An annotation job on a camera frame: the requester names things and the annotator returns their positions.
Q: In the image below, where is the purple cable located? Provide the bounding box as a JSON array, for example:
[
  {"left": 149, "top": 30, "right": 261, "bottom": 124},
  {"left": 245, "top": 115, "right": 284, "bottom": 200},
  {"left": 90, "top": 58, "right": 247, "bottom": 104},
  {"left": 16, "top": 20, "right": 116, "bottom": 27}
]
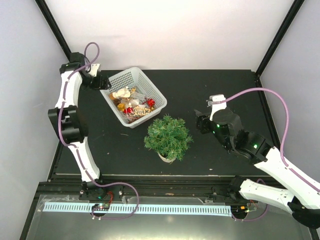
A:
[
  {"left": 57, "top": 41, "right": 140, "bottom": 221},
  {"left": 212, "top": 87, "right": 320, "bottom": 223}
]

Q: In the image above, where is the left black frame post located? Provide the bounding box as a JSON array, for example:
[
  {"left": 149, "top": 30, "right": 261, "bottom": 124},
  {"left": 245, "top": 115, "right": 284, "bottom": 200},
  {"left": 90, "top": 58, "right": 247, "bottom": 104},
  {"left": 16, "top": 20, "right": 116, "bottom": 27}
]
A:
[{"left": 35, "top": 0, "right": 72, "bottom": 60}]

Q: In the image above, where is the small green christmas tree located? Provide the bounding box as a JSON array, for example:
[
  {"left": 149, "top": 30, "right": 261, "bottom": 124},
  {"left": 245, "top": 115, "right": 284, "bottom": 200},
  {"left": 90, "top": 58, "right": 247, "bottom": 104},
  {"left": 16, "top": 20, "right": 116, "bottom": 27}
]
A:
[{"left": 144, "top": 115, "right": 193, "bottom": 163}]

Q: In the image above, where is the right black frame post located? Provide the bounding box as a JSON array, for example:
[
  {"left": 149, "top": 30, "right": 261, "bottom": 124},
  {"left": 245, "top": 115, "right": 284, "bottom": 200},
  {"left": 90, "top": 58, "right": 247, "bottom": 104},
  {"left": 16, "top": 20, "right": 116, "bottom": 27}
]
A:
[{"left": 255, "top": 0, "right": 305, "bottom": 78}]

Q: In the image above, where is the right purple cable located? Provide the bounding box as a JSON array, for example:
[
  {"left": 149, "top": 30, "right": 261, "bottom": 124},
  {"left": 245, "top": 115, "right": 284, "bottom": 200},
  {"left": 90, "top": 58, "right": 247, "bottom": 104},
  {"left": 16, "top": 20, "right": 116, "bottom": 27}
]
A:
[{"left": 212, "top": 87, "right": 320, "bottom": 223}]

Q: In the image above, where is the red gift box ornament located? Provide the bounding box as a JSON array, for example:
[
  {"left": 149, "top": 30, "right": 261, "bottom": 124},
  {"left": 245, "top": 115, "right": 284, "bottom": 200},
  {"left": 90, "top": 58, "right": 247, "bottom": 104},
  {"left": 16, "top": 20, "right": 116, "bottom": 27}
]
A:
[{"left": 147, "top": 98, "right": 156, "bottom": 108}]

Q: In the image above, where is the black frame post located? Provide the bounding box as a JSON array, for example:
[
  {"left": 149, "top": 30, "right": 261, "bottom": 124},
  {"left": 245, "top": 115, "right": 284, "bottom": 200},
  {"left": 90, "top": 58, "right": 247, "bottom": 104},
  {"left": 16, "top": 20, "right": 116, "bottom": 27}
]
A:
[
  {"left": 35, "top": 0, "right": 72, "bottom": 60},
  {"left": 255, "top": 0, "right": 305, "bottom": 78}
]

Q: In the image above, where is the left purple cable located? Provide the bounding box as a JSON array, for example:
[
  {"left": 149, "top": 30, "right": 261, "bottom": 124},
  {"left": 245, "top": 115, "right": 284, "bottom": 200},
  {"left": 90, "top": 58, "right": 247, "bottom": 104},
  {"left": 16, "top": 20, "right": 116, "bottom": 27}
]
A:
[{"left": 57, "top": 41, "right": 140, "bottom": 221}]

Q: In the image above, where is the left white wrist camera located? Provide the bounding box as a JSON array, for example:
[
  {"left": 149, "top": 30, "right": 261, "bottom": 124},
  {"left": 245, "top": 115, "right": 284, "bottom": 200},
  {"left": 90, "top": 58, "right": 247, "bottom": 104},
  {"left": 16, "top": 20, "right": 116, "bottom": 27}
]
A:
[{"left": 89, "top": 63, "right": 101, "bottom": 77}]

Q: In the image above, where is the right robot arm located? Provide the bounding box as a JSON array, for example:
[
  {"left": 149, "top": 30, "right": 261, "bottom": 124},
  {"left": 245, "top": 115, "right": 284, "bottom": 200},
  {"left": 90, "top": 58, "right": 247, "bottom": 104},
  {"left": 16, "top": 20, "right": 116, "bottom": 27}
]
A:
[{"left": 195, "top": 108, "right": 320, "bottom": 229}]

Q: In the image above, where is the wooden snowman ornament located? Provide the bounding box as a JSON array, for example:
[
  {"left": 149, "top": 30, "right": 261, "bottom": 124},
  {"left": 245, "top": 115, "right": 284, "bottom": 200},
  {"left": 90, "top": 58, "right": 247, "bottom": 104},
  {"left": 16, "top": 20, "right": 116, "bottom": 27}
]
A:
[{"left": 111, "top": 88, "right": 131, "bottom": 99}]

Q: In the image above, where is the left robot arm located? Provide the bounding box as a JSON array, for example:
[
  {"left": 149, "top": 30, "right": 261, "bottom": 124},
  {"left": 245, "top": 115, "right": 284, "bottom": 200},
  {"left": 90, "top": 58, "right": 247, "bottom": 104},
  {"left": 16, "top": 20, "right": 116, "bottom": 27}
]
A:
[{"left": 48, "top": 52, "right": 114, "bottom": 203}]

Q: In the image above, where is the gold merry christmas sign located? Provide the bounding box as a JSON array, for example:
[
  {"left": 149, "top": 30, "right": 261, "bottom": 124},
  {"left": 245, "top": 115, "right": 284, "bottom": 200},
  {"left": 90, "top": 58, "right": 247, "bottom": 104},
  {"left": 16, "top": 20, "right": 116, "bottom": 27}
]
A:
[{"left": 129, "top": 106, "right": 152, "bottom": 118}]

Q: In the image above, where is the light blue cable duct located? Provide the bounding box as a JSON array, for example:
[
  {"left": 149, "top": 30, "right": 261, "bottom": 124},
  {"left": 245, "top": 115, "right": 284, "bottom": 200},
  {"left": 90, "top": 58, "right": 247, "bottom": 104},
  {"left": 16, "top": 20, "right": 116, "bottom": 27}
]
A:
[{"left": 42, "top": 202, "right": 232, "bottom": 217}]

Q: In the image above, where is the white plastic basket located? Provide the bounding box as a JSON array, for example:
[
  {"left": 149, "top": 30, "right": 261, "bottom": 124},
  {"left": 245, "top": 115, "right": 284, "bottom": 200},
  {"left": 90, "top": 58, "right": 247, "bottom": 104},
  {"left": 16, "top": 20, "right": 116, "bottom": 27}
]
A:
[{"left": 100, "top": 67, "right": 168, "bottom": 129}]

